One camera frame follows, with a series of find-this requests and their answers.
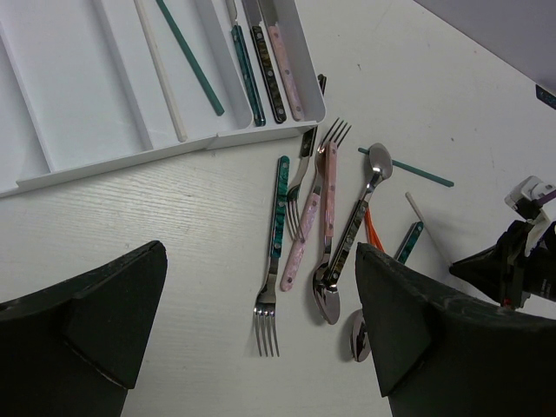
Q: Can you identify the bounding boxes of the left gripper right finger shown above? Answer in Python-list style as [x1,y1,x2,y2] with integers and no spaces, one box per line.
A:
[355,243,555,416]

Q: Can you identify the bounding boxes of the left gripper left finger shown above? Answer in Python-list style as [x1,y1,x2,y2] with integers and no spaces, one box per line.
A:
[1,241,168,416]

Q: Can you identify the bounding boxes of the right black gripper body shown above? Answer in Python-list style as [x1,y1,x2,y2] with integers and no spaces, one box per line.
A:
[499,221,555,309]

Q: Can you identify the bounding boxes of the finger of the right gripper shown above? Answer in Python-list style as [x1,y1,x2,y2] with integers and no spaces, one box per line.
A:
[449,243,513,304]

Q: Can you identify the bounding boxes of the green handled spoon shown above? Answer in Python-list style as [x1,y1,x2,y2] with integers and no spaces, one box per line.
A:
[349,222,424,362]

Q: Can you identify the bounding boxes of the white chopstick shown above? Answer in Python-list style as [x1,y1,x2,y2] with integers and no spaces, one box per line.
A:
[405,192,453,268]
[134,0,188,142]

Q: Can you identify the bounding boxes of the teal chopstick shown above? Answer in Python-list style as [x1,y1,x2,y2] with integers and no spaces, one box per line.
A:
[156,0,225,116]
[357,146,455,189]

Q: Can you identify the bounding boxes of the pink handled knife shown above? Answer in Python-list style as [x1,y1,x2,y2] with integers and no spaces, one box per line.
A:
[259,0,304,121]

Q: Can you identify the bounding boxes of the dark handled knife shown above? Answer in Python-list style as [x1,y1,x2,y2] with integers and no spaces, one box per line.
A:
[242,0,287,124]

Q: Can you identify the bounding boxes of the green handled knife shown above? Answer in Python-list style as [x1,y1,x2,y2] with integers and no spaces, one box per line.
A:
[225,0,266,127]

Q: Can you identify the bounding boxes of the orange chopstick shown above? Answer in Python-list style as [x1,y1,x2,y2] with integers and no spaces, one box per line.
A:
[365,208,384,252]

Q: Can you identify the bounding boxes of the right blue table label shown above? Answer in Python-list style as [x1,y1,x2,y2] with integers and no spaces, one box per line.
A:
[535,84,556,109]

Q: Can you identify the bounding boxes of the white divided cutlery tray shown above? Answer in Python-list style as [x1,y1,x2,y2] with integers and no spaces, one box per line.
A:
[1,1,326,196]

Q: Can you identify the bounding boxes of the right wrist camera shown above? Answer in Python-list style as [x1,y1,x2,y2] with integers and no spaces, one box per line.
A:
[505,175,555,224]

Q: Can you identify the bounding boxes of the pink handled spoon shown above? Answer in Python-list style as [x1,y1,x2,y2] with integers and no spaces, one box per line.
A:
[278,145,342,327]

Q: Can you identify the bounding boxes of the green handled fork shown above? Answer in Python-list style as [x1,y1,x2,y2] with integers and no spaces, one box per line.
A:
[254,156,290,357]

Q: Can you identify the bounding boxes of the pink handled fork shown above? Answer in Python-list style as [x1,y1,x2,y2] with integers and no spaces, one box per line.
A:
[318,117,351,268]

